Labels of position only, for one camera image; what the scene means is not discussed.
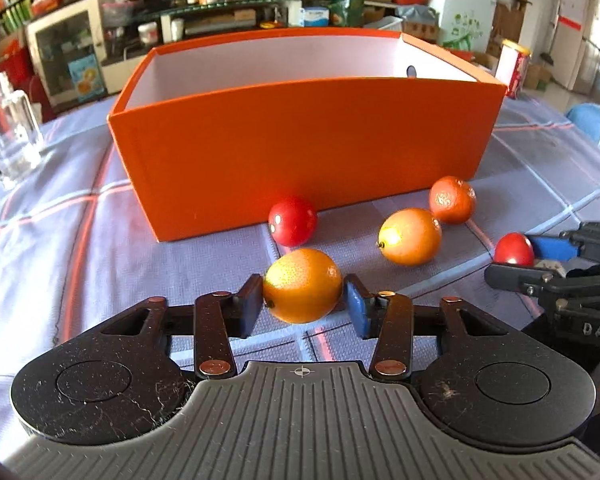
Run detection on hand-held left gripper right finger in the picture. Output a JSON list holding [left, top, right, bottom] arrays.
[[344, 274, 508, 382]]

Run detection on wooden shelf cabinet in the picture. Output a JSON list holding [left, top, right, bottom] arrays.
[[480, 0, 536, 56]]

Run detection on white refrigerator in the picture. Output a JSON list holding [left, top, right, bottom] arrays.
[[552, 0, 600, 93]]

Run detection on blue white box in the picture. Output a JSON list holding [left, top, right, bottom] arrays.
[[302, 6, 330, 27]]

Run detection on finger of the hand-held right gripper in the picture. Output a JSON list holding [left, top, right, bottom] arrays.
[[527, 221, 600, 267], [484, 259, 600, 307]]

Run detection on red tomato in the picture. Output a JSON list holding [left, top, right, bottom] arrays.
[[494, 232, 536, 267], [268, 196, 318, 247]]

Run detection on blue plaid tablecloth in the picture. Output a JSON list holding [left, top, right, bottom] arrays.
[[0, 92, 600, 466]]

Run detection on white chest freezer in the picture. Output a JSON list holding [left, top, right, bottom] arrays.
[[401, 0, 501, 53]]

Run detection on white glass-door cabinet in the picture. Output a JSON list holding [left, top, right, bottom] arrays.
[[26, 0, 108, 107]]

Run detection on small dark orange mandarin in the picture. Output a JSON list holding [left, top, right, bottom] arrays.
[[429, 175, 477, 225]]

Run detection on green plastic bag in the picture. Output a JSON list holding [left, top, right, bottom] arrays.
[[327, 0, 366, 28]]

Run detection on red can yellow lid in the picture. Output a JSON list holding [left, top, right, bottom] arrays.
[[495, 39, 532, 100]]

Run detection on orange cardboard box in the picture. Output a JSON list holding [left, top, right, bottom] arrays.
[[106, 27, 508, 243]]

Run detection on orange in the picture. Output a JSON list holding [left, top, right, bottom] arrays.
[[377, 208, 443, 267], [262, 248, 343, 325]]

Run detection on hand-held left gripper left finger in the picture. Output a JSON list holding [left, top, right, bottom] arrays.
[[97, 274, 265, 381]]

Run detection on clear glass mug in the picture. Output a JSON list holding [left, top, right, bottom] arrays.
[[0, 72, 43, 191]]

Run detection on blue towel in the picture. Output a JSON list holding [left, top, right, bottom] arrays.
[[566, 102, 600, 166]]

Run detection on pink plastic basket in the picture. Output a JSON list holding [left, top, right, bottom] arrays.
[[101, 0, 133, 28]]

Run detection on white plastic tray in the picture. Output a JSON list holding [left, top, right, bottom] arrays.
[[364, 16, 403, 31]]

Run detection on wall calendar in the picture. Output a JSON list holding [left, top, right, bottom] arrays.
[[560, 0, 585, 31]]

